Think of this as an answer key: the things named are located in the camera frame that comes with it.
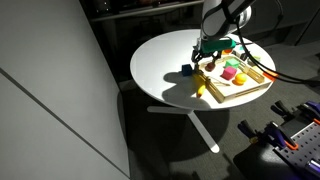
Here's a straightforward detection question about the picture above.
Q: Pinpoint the black perforated breadboard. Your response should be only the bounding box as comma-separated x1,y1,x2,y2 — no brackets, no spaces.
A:
274,123,320,180

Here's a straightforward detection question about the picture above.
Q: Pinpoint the green block in tray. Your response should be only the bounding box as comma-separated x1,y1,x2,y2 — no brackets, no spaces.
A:
225,58,240,69

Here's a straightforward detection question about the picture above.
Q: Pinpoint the pink cube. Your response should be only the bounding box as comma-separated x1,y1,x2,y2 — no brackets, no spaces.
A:
221,66,237,80

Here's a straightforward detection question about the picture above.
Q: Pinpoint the multicolour orange-circle cube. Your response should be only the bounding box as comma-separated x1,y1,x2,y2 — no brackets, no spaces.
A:
222,49,233,54

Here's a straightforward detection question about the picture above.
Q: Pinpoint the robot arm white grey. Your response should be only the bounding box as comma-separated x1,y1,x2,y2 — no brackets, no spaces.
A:
191,0,256,64

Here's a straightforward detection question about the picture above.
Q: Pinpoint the grey green cube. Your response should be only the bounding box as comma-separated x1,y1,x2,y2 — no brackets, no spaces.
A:
249,56,261,63

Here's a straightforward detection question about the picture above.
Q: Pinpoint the purple clamp with orange tip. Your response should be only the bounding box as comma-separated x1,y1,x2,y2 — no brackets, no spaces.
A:
237,120,299,150

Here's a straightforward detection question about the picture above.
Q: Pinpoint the yellow banana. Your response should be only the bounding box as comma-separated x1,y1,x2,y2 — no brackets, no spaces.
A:
193,74,206,98

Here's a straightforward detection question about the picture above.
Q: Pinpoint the purple clamp far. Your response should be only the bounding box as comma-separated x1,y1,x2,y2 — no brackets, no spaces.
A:
270,101,320,125

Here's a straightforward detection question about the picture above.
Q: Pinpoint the round white table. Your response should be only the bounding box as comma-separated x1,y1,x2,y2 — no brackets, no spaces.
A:
130,29,274,153

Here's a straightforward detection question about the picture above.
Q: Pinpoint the blue cube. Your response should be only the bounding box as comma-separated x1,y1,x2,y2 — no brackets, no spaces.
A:
182,64,193,76

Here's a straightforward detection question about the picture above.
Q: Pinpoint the black mounting table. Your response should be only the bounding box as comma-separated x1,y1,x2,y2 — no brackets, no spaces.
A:
233,143,303,180

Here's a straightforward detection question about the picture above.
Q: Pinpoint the dark red apple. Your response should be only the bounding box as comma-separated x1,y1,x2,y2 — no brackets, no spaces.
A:
205,62,215,72

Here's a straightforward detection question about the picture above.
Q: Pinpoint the black teal cube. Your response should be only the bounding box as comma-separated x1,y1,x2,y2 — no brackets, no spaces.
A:
232,46,248,61

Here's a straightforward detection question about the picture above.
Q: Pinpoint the orange block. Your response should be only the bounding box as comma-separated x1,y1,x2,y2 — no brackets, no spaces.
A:
263,70,278,81

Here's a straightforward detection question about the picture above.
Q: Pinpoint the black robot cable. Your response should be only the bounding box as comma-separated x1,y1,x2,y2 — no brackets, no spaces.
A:
233,0,320,85

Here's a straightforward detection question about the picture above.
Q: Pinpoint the wooden tray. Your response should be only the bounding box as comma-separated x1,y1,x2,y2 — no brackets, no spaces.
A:
194,55,272,103

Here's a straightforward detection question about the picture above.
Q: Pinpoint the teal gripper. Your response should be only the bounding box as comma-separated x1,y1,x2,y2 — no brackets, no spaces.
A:
191,38,236,67

